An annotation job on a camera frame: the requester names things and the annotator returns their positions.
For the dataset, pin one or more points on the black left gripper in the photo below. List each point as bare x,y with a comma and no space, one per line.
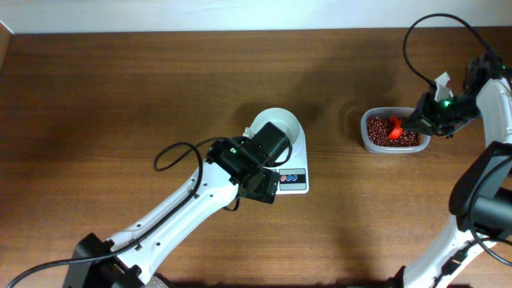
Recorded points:
256,184

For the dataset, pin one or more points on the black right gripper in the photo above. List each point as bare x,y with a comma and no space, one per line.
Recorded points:
424,118

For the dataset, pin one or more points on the orange plastic scoop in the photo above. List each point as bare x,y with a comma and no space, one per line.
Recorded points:
397,130

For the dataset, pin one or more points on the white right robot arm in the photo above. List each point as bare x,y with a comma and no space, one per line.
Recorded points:
479,205

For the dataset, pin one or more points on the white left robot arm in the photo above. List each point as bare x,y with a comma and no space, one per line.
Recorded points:
233,168

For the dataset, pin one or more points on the white digital kitchen scale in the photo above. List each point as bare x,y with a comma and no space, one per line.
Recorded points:
294,174

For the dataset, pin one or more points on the white round bowl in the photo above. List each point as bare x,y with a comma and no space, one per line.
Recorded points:
282,119

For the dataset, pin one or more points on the clear plastic container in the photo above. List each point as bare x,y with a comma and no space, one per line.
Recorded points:
399,112

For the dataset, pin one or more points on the red beans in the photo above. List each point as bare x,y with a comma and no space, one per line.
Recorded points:
378,129

